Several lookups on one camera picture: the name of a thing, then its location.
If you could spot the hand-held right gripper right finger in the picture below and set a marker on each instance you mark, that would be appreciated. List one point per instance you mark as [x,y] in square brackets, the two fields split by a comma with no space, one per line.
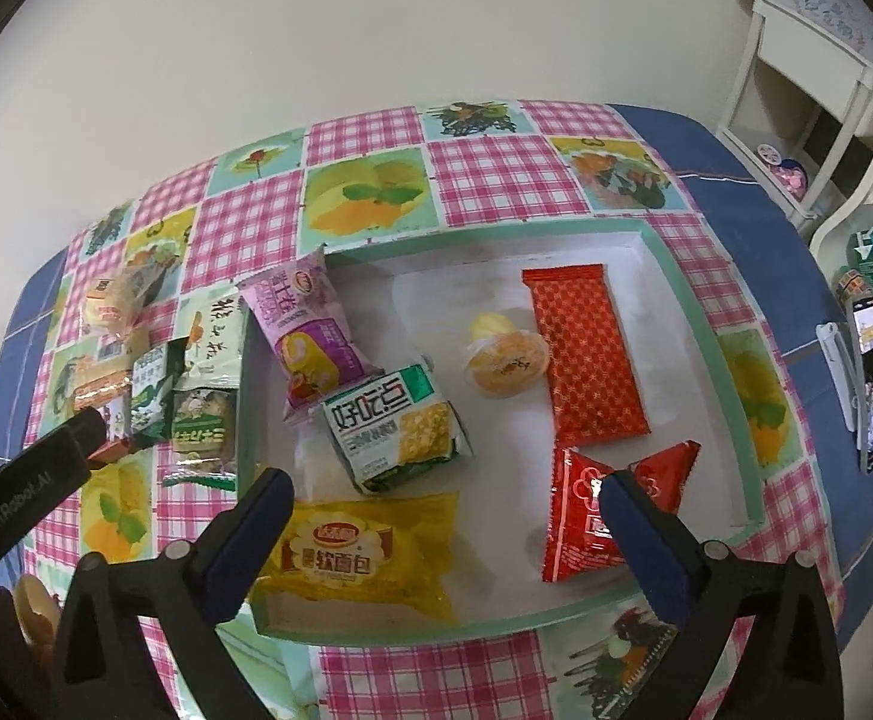
[650,555]

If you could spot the clear round pastry packet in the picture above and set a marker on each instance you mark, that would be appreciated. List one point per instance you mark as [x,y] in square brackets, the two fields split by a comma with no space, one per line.
[110,304]

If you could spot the blue bed sheet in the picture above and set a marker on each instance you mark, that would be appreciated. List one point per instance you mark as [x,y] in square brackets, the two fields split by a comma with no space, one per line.
[706,157]

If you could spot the orange label pastry packet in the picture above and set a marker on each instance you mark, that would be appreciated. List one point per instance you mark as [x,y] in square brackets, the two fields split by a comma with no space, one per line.
[102,390]

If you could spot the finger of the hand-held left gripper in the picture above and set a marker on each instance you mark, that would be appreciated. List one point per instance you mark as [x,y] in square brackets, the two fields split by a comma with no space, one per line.
[85,439]

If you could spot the purple snack packet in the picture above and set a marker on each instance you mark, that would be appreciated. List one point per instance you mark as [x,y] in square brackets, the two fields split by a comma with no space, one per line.
[316,330]

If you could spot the white curved furniture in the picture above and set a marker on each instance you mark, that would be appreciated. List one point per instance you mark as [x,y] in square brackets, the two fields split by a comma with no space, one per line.
[834,225]

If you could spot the clear yellow cake packet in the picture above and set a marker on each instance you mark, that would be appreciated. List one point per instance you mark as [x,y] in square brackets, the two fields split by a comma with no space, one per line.
[507,364]

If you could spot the green white pea packet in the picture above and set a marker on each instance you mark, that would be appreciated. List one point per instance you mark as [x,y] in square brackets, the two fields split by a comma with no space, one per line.
[153,397]

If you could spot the pink checked printed tablecloth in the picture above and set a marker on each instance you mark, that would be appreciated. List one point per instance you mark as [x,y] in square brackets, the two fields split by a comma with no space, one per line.
[481,165]

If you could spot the pink round object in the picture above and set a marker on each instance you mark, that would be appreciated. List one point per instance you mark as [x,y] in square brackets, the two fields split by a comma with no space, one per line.
[781,169]

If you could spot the yellow bread packet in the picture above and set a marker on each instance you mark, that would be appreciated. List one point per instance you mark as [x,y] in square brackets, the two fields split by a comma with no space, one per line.
[361,547]

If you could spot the white plastic holder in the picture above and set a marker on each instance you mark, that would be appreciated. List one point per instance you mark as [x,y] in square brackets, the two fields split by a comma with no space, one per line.
[835,375]

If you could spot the green label round cake packet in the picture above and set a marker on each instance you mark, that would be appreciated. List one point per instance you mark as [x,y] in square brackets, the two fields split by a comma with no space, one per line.
[200,427]

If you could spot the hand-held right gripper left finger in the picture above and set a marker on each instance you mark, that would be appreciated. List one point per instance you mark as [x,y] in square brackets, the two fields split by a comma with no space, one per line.
[237,562]

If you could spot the green white cracker packet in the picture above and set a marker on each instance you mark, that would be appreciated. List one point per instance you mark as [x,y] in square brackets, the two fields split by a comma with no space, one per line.
[391,427]

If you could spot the red patterned long packet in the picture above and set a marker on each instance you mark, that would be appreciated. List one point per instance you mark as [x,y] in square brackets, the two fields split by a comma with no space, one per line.
[590,360]

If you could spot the person's left hand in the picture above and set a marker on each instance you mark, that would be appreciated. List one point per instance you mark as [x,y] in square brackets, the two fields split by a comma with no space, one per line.
[37,611]

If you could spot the pale green snack packet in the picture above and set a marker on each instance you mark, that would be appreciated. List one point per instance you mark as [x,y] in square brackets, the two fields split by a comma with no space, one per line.
[211,337]

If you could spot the red snack packet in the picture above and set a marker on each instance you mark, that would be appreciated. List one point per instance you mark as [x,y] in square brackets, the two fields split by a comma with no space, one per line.
[575,525]
[665,476]

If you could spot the white side table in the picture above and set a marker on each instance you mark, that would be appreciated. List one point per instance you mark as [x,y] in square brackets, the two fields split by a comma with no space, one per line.
[804,37]

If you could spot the teal-rimmed white tray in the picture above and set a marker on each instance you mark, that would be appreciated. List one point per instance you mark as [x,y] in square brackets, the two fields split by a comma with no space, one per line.
[436,300]

